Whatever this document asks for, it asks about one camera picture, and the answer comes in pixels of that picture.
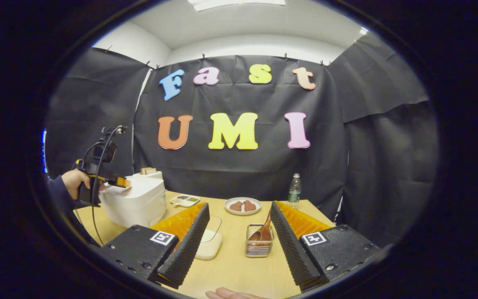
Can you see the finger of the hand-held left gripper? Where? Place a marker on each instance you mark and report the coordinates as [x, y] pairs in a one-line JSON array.
[[116, 182]]

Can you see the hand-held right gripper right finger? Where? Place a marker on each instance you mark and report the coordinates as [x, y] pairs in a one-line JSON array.
[[293, 249]]

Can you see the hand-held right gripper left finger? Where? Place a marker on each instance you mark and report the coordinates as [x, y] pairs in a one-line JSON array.
[[187, 249]]

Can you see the white square rice container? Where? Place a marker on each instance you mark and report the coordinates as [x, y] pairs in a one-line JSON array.
[[210, 250]]

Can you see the white rice cooker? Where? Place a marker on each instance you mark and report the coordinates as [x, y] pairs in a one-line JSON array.
[[135, 203]]

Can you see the brown wooden spoon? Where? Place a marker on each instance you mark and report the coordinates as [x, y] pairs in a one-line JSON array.
[[264, 231]]

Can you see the white toaster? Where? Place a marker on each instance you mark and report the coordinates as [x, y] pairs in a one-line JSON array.
[[154, 176]]

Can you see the white divided grain dish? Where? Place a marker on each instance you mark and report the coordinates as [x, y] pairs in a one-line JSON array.
[[185, 204]]

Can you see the clear green-label water bottle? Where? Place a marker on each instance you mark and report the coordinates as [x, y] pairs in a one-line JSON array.
[[294, 193]]

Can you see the brown meat piece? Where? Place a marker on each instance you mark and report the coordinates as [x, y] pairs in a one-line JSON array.
[[236, 206], [250, 206]]

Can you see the white round plate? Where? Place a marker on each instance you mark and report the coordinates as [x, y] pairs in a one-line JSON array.
[[243, 213]]

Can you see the black backdrop cloth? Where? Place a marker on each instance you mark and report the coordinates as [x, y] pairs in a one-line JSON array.
[[243, 174]]

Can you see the ceiling light panel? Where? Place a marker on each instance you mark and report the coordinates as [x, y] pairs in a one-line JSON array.
[[237, 3]]

